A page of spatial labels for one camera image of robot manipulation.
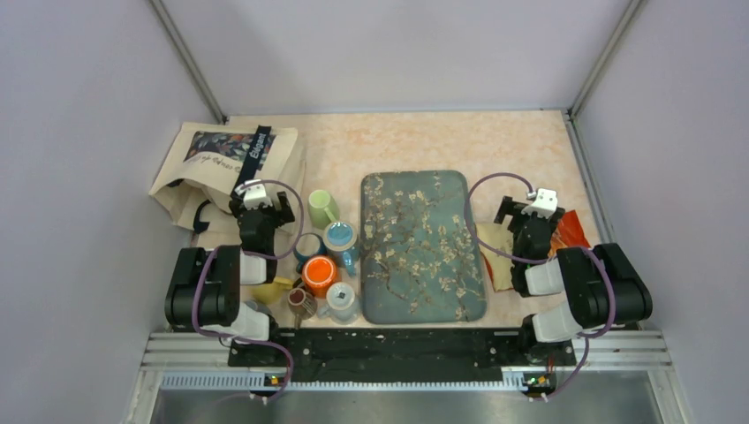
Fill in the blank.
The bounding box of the light green mug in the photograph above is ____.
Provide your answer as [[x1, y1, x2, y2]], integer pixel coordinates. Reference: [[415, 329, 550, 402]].
[[307, 189, 340, 230]]

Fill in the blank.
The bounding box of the light blue mug yellow inside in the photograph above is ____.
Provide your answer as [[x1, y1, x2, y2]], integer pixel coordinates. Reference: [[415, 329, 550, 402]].
[[322, 221, 359, 277]]

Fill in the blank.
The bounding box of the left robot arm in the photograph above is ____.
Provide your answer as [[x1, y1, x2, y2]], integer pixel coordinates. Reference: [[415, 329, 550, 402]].
[[164, 191, 295, 365]]

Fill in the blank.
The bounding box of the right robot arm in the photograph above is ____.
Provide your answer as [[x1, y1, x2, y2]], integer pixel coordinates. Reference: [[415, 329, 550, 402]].
[[495, 196, 653, 364]]

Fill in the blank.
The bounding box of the dark blue mug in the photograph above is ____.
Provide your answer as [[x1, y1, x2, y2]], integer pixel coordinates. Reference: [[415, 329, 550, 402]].
[[293, 232, 327, 266]]

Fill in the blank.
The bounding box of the orange mug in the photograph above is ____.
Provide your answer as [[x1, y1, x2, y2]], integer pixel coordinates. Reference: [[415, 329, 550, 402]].
[[301, 255, 341, 299]]

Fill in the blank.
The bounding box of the brown striped mug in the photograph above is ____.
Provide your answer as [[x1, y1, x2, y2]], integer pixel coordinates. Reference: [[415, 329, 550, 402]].
[[287, 287, 318, 329]]

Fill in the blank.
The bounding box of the pale grey mug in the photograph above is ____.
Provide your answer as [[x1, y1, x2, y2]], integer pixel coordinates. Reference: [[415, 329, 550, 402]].
[[316, 282, 360, 325]]

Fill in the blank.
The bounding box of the orange cream snack bag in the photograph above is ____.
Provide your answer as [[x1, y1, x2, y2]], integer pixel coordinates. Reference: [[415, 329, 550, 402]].
[[475, 209, 591, 292]]

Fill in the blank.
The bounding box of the small grey cup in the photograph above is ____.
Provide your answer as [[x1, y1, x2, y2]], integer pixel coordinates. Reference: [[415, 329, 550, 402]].
[[245, 299, 272, 316]]

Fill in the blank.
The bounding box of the beige canvas tote bag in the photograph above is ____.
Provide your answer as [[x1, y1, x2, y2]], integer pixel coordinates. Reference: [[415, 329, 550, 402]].
[[149, 122, 307, 248]]

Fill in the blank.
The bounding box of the floral blue serving tray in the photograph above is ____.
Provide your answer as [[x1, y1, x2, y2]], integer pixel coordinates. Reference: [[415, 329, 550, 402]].
[[359, 170, 488, 325]]

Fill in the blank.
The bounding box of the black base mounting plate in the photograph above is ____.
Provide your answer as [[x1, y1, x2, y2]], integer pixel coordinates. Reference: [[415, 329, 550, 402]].
[[228, 328, 577, 391]]

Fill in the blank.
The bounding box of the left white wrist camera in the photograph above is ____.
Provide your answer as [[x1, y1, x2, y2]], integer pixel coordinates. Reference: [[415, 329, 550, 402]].
[[234, 179, 273, 210]]

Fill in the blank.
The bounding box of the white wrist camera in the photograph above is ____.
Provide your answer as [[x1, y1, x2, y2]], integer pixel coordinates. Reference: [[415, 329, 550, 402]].
[[234, 179, 273, 210], [521, 188, 558, 219]]

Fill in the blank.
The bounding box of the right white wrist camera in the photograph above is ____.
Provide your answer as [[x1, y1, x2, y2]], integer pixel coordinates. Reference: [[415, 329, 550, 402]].
[[521, 188, 558, 219]]

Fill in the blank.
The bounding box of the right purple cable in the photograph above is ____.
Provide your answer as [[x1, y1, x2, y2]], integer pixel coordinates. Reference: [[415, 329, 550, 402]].
[[464, 172, 617, 402]]

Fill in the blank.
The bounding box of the aluminium frame rail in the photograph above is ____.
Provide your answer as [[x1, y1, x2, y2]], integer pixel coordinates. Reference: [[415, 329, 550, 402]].
[[125, 328, 692, 423]]

